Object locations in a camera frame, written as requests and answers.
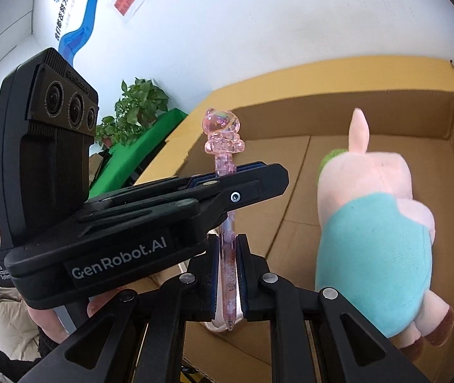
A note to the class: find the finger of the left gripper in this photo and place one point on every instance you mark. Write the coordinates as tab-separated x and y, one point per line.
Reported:
254	183
160	191

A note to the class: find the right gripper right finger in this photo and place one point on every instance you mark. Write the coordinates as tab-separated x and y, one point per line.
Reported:
316	336

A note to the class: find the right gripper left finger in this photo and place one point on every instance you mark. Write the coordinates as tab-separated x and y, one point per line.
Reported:
137	337

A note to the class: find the pink pig plush toy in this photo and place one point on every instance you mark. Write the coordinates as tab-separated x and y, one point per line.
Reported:
376	241

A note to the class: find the clear white phone case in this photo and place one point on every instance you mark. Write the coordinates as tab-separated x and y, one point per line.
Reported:
218	324

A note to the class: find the person's hand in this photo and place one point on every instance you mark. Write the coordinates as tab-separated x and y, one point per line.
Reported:
56	323

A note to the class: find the green table cloth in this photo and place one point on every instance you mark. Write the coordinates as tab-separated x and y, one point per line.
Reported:
126	158

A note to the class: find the potted green plant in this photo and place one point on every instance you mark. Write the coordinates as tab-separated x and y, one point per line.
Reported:
135	112

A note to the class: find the cardboard box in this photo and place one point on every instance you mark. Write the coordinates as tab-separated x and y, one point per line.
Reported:
298	132

